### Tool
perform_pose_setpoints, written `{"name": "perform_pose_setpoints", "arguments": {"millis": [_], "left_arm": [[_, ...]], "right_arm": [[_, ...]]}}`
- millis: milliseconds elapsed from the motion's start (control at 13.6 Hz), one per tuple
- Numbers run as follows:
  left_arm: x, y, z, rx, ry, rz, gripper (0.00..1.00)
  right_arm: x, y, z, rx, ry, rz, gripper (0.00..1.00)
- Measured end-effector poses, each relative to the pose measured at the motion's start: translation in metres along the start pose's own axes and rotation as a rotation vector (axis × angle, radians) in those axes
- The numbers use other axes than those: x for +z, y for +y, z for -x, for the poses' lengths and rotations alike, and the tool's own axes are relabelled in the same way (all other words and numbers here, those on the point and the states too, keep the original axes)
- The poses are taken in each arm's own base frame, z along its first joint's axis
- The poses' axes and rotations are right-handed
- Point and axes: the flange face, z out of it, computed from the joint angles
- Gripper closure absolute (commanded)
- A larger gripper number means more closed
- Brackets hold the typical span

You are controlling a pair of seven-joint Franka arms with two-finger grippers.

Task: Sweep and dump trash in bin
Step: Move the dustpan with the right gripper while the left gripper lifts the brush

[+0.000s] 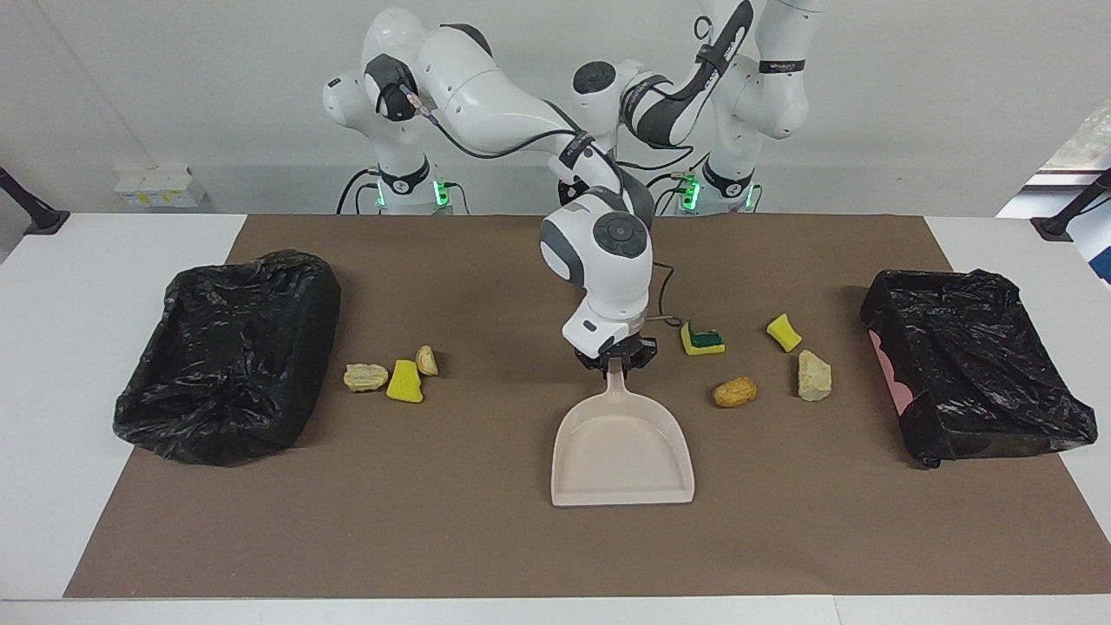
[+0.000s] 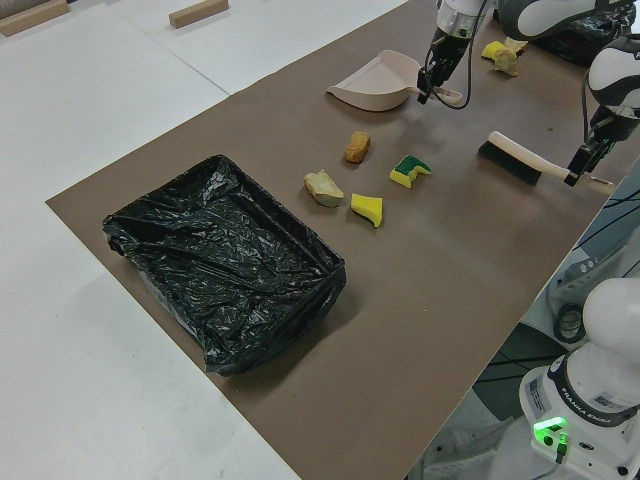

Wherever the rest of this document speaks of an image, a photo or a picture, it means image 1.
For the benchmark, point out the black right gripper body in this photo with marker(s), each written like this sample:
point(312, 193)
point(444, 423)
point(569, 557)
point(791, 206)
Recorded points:
point(629, 345)

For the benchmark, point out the yellow sponge piece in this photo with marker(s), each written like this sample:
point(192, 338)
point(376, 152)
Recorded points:
point(404, 384)
point(785, 332)

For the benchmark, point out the black-lined bin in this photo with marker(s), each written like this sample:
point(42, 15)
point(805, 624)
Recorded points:
point(981, 373)
point(226, 365)

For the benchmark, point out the green and yellow scrub sponge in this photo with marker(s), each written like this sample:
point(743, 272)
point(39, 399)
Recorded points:
point(699, 347)

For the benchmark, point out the left black-lined bin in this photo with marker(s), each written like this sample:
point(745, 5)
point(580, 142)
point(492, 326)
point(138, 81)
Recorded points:
point(226, 365)

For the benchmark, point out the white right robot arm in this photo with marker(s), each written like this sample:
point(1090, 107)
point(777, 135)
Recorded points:
point(486, 87)

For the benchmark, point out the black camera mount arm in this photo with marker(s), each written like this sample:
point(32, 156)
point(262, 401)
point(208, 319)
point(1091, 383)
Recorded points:
point(1072, 213)
point(35, 213)

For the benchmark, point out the cream sponge chunk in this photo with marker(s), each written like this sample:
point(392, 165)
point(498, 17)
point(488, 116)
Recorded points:
point(814, 378)

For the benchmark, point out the brown sponge chunk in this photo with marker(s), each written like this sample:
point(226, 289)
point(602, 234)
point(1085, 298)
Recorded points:
point(734, 392)

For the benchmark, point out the right black-lined bin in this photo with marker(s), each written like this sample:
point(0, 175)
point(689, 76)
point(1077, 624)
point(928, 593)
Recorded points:
point(981, 373)

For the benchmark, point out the pink plastic bin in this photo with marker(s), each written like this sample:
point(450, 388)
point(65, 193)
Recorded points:
point(894, 382)

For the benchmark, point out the beige sponge chunk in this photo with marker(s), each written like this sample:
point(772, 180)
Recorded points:
point(426, 360)
point(366, 378)

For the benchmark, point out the brown table mat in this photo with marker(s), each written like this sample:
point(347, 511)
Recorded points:
point(434, 521)

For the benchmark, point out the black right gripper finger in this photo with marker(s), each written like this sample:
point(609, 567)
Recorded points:
point(597, 364)
point(638, 358)

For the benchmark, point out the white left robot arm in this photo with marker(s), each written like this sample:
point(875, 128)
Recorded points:
point(777, 95)

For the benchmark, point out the beige plastic dustpan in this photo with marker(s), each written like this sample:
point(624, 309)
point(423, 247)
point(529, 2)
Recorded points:
point(621, 451)

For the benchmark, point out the white cardboard box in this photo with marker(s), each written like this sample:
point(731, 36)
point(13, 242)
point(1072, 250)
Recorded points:
point(161, 187)

